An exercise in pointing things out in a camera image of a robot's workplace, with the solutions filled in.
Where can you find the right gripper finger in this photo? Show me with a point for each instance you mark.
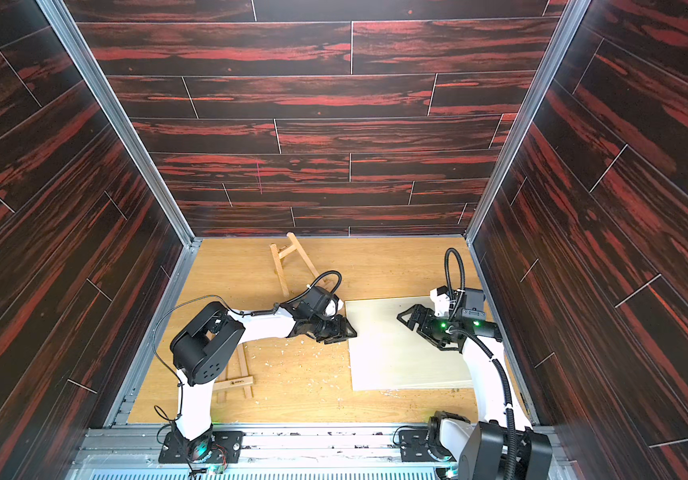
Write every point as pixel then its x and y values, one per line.
pixel 422 328
pixel 416 312

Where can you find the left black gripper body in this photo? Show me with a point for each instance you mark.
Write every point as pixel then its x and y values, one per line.
pixel 314 323

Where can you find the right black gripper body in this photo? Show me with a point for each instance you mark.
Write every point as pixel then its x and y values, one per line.
pixel 426 327

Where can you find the white wooden board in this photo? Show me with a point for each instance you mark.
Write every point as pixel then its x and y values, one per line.
pixel 442 375
pixel 381 338

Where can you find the small wooden easel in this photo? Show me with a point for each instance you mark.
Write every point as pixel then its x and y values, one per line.
pixel 292 253
pixel 236 377

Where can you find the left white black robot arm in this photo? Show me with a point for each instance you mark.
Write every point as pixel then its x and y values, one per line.
pixel 203 348

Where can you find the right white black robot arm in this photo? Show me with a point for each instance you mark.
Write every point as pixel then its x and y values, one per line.
pixel 501 443

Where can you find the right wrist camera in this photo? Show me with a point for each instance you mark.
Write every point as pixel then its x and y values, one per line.
pixel 442 298

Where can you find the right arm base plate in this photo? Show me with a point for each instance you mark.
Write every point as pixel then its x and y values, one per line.
pixel 414 446

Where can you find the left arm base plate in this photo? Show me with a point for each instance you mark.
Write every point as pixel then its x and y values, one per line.
pixel 216 447

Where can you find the metal base rail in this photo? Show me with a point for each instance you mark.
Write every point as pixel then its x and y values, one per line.
pixel 292 451

